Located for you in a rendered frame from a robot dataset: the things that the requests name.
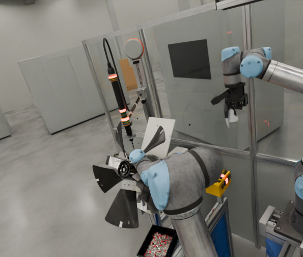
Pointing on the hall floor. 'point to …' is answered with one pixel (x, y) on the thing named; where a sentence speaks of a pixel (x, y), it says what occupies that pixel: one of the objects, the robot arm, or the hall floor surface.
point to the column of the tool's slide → (144, 86)
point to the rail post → (228, 233)
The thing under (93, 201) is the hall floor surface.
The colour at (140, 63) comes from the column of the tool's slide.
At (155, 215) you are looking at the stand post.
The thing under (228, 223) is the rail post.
